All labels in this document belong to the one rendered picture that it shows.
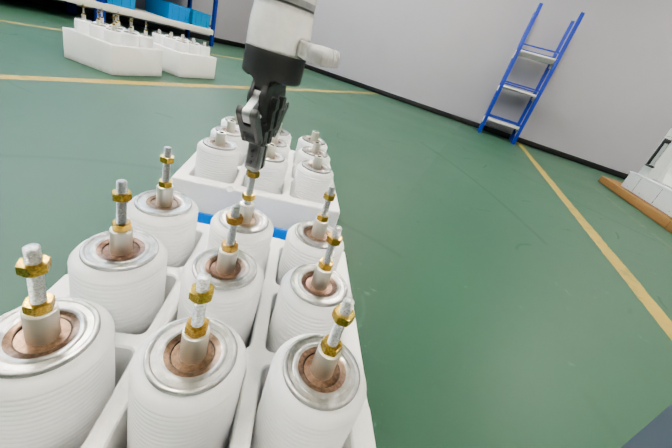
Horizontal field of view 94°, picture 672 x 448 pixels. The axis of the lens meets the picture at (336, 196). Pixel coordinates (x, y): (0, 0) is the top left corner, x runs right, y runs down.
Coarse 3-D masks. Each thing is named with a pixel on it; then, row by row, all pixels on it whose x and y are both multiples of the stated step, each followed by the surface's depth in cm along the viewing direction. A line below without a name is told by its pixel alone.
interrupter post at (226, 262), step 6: (222, 252) 36; (234, 252) 37; (222, 258) 37; (228, 258) 37; (234, 258) 37; (222, 264) 37; (228, 264) 37; (234, 264) 38; (222, 270) 37; (228, 270) 38; (234, 270) 39
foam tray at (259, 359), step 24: (168, 288) 46; (264, 288) 47; (168, 312) 39; (264, 312) 43; (120, 336) 35; (144, 336) 36; (264, 336) 40; (120, 360) 35; (264, 360) 37; (360, 360) 41; (120, 384) 31; (264, 384) 38; (120, 408) 29; (240, 408) 32; (96, 432) 27; (120, 432) 29; (240, 432) 30; (360, 432) 33
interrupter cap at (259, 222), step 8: (224, 216) 48; (256, 216) 51; (264, 216) 51; (224, 224) 46; (240, 224) 48; (248, 224) 48; (256, 224) 49; (264, 224) 49; (240, 232) 46; (248, 232) 46; (256, 232) 47
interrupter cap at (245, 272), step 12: (204, 252) 39; (216, 252) 40; (240, 252) 42; (192, 264) 37; (204, 264) 38; (216, 264) 39; (240, 264) 40; (252, 264) 40; (216, 276) 37; (228, 276) 38; (240, 276) 38; (252, 276) 38; (216, 288) 35; (228, 288) 35
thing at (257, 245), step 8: (216, 216) 48; (216, 224) 46; (272, 224) 51; (216, 232) 46; (224, 232) 45; (264, 232) 48; (272, 232) 50; (208, 240) 48; (216, 240) 46; (240, 240) 45; (248, 240) 46; (256, 240) 46; (264, 240) 48; (208, 248) 48; (240, 248) 46; (248, 248) 46; (256, 248) 47; (264, 248) 49; (256, 256) 48; (264, 256) 50; (264, 264) 52
